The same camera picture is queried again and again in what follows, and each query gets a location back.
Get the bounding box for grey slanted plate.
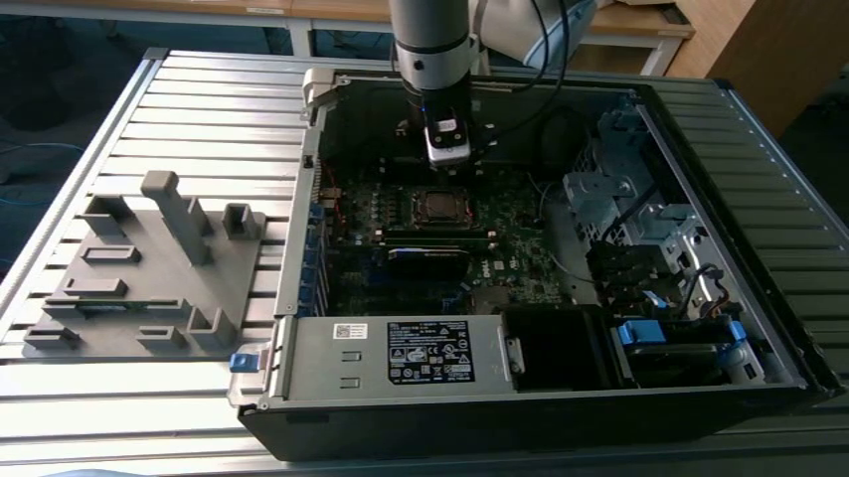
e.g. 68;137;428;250
540;203;602;305

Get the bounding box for small chipset heatsink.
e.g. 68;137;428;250
472;286;512;308

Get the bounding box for coloured power wires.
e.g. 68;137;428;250
702;292;742;322

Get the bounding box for hard disk in blue carrier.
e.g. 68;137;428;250
612;319;750;389

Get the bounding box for wooden desk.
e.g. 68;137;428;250
0;0;696;76

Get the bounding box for green RAM stick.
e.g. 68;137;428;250
76;303;145;316

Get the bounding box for black PC case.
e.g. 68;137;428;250
224;67;847;463

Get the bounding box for grey parts rack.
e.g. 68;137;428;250
22;170;268;360

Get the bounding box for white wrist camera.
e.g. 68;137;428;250
421;116;474;168

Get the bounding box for CPU socket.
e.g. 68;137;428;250
408;186;480;230

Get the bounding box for blue floor cable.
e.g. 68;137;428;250
0;142;88;208

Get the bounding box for green motherboard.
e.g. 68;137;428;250
311;158;602;317

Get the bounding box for black wire bundle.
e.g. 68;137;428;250
586;241;664;304

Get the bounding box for grey power supply unit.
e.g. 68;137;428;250
281;313;519;398

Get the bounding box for black graphics card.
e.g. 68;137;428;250
385;246;474;284

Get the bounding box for grey case handle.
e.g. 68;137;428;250
301;68;351;109

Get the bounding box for silver metal drive cage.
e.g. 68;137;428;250
560;93;715;279

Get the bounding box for wooden cabinet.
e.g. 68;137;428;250
666;0;849;138

